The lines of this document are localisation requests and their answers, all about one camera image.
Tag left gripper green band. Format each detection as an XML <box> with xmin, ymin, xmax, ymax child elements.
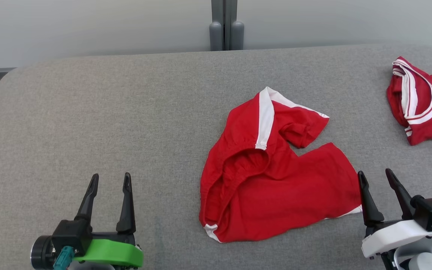
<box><xmin>74</xmin><ymin>172</ymin><xmax>144</xmax><ymax>269</ymax></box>

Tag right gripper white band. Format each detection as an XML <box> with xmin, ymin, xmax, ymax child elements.
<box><xmin>357</xmin><ymin>168</ymin><xmax>432</xmax><ymax>259</ymax></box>

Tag red shorts white side panels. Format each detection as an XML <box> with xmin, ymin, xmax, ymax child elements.
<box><xmin>199</xmin><ymin>87</ymin><xmax>363</xmax><ymax>243</ymax></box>

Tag red Bulls jersey striped trim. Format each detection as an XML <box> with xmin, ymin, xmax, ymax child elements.
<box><xmin>386</xmin><ymin>56</ymin><xmax>432</xmax><ymax>146</ymax></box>

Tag grey partition post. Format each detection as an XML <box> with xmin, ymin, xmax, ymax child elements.
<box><xmin>209</xmin><ymin>0</ymin><xmax>245</xmax><ymax>51</ymax></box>

